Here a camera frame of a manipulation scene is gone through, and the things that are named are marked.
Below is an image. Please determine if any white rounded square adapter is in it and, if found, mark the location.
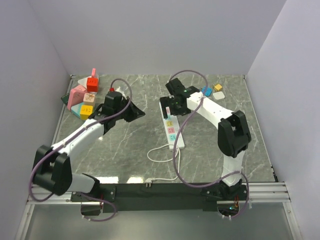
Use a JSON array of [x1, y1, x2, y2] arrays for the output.
[[212, 91, 225, 100]]

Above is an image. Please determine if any yellow cube socket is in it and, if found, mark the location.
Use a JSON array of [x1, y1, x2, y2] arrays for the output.
[[79, 104, 94, 121]]

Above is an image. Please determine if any small yellow plug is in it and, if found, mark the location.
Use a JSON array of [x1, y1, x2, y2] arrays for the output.
[[213, 83, 223, 92]]

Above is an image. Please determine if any red cube socket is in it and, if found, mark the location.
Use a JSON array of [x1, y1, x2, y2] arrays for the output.
[[86, 77, 99, 93]]

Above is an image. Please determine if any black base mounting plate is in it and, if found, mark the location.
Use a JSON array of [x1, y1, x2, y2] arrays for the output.
[[71, 181, 248, 216]]

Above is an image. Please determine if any white power strip cable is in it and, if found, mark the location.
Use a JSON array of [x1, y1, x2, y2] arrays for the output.
[[145, 144, 181, 188]]

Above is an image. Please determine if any pink upright plug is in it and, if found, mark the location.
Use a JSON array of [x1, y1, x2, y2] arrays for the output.
[[91, 68, 97, 78]]

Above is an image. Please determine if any teal flat block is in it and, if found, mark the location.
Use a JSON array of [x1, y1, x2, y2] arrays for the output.
[[71, 102, 84, 118]]

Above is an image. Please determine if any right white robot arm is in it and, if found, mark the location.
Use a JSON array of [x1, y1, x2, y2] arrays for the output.
[[160, 78, 252, 201]]

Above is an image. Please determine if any blue plug adapter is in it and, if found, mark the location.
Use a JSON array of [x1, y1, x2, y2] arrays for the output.
[[201, 87, 213, 97]]

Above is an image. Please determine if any beige cube socket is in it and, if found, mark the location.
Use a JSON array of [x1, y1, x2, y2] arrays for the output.
[[83, 93, 96, 107]]

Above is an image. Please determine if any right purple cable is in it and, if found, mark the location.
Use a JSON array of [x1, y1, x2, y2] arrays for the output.
[[169, 69, 250, 221]]

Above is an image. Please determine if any white triangular adapter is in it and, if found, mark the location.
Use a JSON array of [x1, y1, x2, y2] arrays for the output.
[[77, 77, 88, 88]]

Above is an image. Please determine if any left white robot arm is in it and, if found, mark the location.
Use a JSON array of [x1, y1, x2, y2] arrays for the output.
[[30, 91, 145, 201]]

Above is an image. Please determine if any aluminium rail frame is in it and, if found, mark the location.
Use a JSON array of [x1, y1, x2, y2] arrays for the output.
[[14, 181, 302, 240]]

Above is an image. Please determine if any pink rounded socket block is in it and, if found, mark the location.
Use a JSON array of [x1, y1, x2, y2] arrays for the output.
[[67, 85, 88, 111]]

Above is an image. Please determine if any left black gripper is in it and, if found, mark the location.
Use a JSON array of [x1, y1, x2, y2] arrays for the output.
[[114, 96, 145, 123]]

